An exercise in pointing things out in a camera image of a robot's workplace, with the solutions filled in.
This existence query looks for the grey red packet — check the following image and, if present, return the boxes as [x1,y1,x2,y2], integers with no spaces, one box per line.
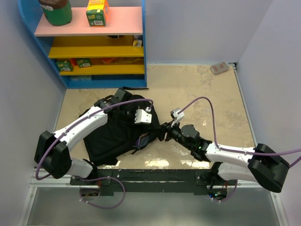
[209,62,230,75]

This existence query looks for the purple cable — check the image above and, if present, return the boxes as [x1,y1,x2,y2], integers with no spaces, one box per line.
[35,98,155,210]
[178,96,301,203]

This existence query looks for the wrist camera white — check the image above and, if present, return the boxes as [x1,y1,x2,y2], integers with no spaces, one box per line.
[135,107,152,124]
[170,108,185,127]

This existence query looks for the green small box left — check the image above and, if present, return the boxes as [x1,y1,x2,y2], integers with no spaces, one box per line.
[55,59,73,72]

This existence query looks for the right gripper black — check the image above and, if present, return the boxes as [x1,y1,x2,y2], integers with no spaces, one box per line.
[152,119,193,151]

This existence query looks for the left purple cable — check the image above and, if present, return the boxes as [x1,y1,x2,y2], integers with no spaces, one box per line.
[35,98,155,210]

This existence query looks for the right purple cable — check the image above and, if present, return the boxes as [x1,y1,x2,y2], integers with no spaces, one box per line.
[178,96,301,203]

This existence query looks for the green brown bag on shelf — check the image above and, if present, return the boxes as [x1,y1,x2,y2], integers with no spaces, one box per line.
[39,0,72,26]

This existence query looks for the small yellow white box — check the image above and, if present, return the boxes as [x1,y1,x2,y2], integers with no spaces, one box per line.
[132,40,143,48]

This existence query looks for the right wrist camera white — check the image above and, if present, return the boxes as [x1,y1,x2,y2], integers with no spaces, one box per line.
[170,108,185,127]

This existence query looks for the green small box right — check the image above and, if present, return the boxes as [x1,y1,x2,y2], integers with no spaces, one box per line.
[76,58,92,68]

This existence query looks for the orange snack packet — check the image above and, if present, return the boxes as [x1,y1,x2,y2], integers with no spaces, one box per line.
[100,57,117,65]

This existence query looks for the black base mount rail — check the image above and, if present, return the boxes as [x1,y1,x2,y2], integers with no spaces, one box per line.
[70,169,235,196]

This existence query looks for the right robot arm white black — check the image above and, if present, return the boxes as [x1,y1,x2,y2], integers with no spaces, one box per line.
[158,122,290,193]

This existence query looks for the yellow green box on shelf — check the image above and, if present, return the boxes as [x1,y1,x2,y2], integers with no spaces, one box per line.
[86,0,109,27]

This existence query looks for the green small box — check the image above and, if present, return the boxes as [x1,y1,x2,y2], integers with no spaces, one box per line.
[76,58,92,68]
[55,59,73,72]

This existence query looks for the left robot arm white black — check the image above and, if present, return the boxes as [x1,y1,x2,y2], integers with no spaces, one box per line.
[34,88,149,185]

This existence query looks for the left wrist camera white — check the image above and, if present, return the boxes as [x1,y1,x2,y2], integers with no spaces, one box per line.
[135,107,152,124]

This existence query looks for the black student backpack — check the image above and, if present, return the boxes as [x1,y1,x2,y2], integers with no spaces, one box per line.
[83,91,160,166]

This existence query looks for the blue shelf unit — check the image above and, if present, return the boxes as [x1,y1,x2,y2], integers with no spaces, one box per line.
[18,0,147,89]

